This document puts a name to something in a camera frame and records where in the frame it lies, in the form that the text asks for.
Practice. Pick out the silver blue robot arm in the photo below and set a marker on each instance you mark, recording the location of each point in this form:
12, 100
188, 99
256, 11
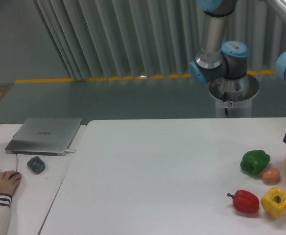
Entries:
224, 65

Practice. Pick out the person's hand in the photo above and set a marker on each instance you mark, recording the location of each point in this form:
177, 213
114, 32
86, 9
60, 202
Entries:
8, 185

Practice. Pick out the green bell pepper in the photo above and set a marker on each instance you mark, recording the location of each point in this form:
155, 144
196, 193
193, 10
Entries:
254, 162

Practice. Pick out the brown egg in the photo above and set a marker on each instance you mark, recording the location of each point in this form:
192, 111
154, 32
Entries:
271, 176

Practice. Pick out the yellow bell pepper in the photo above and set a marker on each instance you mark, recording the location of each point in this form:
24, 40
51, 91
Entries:
274, 202

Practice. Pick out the red bell pepper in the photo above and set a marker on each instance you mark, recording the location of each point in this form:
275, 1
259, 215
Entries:
245, 202

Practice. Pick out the white usb dongle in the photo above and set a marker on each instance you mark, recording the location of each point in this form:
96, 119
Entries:
69, 151

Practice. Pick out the black earbuds case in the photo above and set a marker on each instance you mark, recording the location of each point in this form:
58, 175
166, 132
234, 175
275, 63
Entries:
36, 165

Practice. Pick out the silver closed laptop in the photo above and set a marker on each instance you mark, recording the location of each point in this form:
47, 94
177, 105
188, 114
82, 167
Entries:
44, 136

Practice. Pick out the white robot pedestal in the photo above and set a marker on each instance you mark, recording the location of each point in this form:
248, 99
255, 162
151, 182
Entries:
234, 97

